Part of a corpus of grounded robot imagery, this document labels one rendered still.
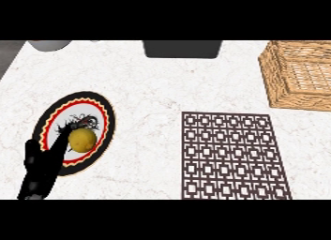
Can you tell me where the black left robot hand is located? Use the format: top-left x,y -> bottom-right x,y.
15,123 -> 79,201

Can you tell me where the brown lattice placemat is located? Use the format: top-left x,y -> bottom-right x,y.
181,111 -> 294,201

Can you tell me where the wicker basket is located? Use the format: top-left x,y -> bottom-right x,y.
256,40 -> 331,113

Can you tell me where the yellow round fruit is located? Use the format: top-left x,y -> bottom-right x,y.
67,127 -> 99,154

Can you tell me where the round patterned plate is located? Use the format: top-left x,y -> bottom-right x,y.
31,90 -> 117,177

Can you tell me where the grey round pot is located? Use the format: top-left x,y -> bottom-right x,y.
27,40 -> 74,53

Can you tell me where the dark grey appliance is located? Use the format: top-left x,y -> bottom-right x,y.
142,40 -> 223,60

